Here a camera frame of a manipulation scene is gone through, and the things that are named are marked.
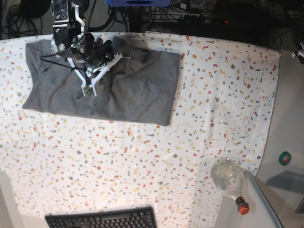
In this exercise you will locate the grey t-shirt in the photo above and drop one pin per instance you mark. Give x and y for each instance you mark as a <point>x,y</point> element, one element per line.
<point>140,89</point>

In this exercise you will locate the black computer keyboard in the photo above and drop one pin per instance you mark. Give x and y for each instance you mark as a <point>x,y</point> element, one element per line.
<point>128,218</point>

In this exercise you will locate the blue box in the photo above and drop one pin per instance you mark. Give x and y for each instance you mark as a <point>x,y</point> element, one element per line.
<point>139,3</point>

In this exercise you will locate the green tape roll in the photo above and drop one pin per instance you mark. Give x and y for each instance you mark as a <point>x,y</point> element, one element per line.
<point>284,158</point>

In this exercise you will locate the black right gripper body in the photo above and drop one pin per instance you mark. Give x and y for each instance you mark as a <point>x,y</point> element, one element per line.
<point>85,48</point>

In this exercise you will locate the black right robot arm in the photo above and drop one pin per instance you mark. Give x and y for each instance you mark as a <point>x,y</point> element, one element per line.
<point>73,36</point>

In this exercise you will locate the clear bottle with orange cap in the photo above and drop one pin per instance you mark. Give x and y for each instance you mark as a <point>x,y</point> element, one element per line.
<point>228,178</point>

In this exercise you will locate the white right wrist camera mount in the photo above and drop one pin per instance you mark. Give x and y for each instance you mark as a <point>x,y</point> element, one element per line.
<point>89,73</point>

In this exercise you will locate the terrazzo patterned tablecloth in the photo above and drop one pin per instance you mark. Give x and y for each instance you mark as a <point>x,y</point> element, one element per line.
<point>60,164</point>

